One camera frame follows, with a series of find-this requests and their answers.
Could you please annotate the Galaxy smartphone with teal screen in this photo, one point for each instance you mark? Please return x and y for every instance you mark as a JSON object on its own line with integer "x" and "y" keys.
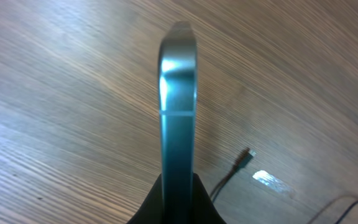
{"x": 177, "y": 93}

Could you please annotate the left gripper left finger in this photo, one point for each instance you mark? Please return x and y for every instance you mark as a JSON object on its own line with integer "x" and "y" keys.
{"x": 151, "y": 210}

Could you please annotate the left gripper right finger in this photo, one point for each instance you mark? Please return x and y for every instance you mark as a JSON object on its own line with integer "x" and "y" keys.
{"x": 203, "y": 210}

